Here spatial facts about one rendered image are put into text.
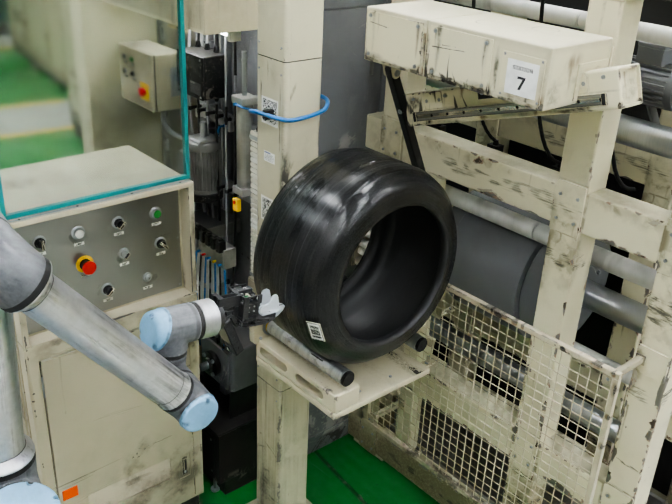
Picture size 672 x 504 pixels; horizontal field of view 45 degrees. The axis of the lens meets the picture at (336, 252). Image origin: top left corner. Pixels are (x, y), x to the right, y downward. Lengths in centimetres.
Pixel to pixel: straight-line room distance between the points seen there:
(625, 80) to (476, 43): 35
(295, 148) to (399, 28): 42
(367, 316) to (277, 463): 65
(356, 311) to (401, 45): 78
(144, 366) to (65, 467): 103
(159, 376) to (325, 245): 52
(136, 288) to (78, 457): 54
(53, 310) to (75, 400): 103
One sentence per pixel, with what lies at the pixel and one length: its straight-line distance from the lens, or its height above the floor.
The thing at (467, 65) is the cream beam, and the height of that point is 170.
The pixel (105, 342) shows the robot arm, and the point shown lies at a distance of 160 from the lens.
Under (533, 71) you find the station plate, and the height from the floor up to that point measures 172.
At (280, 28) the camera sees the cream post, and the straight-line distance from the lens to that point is 216.
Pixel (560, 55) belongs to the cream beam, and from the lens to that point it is 193.
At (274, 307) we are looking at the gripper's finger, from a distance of 201.
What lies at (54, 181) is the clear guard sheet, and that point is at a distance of 225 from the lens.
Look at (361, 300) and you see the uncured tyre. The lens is 245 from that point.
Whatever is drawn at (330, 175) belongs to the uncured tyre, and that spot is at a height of 142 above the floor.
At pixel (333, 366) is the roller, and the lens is 219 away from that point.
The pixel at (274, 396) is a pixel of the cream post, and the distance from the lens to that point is 263.
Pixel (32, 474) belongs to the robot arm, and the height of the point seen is 94.
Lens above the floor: 214
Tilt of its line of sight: 26 degrees down
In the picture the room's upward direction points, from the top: 3 degrees clockwise
